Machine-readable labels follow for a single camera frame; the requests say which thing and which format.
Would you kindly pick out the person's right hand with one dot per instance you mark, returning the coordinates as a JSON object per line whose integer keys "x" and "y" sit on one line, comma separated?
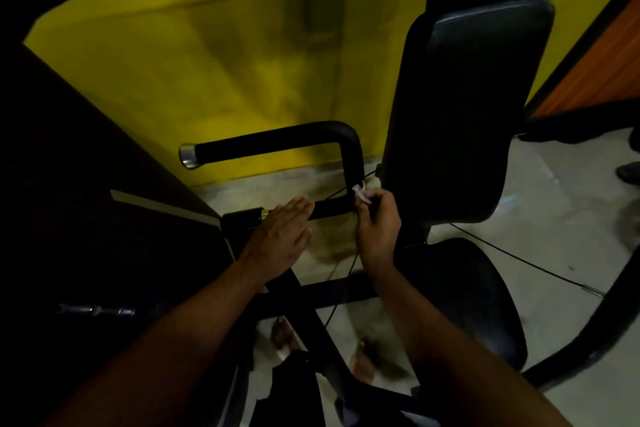
{"x": 377, "y": 231}

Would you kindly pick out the person's left hand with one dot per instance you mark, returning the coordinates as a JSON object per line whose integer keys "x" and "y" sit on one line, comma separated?
{"x": 277, "y": 236}

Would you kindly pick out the white cleaning wipe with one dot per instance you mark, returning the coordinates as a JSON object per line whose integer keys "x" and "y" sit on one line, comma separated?
{"x": 361, "y": 194}

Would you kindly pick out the person's right forearm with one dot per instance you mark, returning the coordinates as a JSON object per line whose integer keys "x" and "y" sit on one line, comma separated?
{"x": 460, "y": 356}

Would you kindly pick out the person's left forearm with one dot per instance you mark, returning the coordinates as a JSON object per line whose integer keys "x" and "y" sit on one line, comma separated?
{"x": 160, "y": 351}

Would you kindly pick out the person's left foot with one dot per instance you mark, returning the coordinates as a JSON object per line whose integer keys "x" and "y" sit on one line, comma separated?
{"x": 282, "y": 336}

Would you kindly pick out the person's foot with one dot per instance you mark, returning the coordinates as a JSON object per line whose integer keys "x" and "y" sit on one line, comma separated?
{"x": 282, "y": 336}
{"x": 362, "y": 364}

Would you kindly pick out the person's right foot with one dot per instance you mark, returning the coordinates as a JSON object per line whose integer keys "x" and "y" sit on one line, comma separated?
{"x": 362, "y": 364}

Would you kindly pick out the person's black shorts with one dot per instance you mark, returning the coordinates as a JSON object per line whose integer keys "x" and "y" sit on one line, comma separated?
{"x": 295, "y": 391}

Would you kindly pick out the black round seat pad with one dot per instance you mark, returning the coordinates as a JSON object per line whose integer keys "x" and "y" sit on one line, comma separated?
{"x": 470, "y": 301}

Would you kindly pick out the black back pad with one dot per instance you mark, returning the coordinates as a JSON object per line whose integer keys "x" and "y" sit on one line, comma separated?
{"x": 465, "y": 116}

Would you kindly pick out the dark weight stack housing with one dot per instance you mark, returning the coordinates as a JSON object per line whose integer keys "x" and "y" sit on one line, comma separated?
{"x": 75, "y": 191}

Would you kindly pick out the orange black edged panel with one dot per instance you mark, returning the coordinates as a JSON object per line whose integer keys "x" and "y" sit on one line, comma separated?
{"x": 600, "y": 71}

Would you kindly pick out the black machine base frame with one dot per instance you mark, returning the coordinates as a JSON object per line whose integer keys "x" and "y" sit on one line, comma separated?
{"x": 310, "y": 299}

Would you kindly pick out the grey leg machine frame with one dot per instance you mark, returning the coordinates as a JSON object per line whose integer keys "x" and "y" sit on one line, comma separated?
{"x": 629, "y": 172}

